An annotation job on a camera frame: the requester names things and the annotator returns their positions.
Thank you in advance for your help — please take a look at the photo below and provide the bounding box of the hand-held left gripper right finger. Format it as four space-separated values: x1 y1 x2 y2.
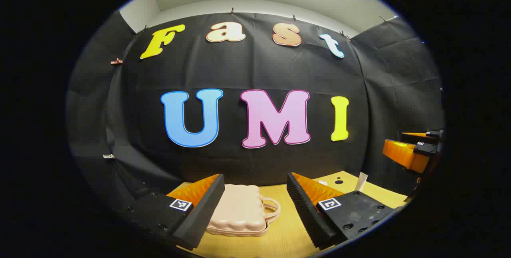
287 172 396 250

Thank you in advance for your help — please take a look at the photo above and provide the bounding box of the black backdrop cloth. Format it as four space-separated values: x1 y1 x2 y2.
66 10 446 218

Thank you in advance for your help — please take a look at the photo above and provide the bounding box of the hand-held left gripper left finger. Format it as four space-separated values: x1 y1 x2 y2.
127 173 225 250

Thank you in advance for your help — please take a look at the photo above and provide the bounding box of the pink ribbed suitcase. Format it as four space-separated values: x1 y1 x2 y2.
206 184 281 237

